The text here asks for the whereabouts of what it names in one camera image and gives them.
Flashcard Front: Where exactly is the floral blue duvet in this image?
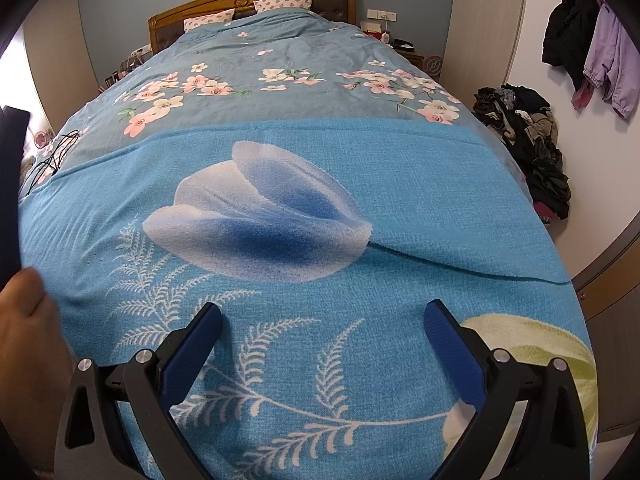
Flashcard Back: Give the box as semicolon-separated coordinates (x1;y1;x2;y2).
20;10;501;186

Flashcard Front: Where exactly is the person's left hand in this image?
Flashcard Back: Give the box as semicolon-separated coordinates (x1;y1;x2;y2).
0;266;78;473

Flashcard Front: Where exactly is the blue tulip print blanket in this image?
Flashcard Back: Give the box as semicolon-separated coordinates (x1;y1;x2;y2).
17;119;601;480

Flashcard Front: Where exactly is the purple jacket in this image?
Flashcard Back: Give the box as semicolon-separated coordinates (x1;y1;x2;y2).
582;2;638;118

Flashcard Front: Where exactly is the pile of dark clothes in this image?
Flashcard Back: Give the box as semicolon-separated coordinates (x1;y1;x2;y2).
472;83;572;221

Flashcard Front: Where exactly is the wooden door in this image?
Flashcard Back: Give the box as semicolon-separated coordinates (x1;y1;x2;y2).
570;195;640;443

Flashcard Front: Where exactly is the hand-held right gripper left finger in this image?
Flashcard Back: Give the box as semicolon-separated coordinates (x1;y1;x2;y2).
52;302;223;480

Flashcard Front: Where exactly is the white patterned pillow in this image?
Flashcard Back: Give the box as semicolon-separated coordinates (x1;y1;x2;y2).
254;0;315;13
183;9;236;33

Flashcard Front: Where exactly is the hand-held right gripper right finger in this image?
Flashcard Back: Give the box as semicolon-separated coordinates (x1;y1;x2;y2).
422;299;591;480

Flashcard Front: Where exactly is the black cable bundle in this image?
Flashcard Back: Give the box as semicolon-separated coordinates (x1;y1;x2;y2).
22;129;81;193

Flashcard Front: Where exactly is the black jacket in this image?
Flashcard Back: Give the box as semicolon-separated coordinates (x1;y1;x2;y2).
542;0;601;76

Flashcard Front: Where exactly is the bedside clutter of bottles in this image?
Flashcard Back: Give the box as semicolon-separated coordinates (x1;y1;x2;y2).
102;55;146;88

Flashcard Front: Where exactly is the beige wardrobe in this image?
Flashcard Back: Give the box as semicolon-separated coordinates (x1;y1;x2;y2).
22;15;101;126
452;0;531;101

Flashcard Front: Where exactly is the maroon garment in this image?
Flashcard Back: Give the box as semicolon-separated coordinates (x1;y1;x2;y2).
571;75;596;111

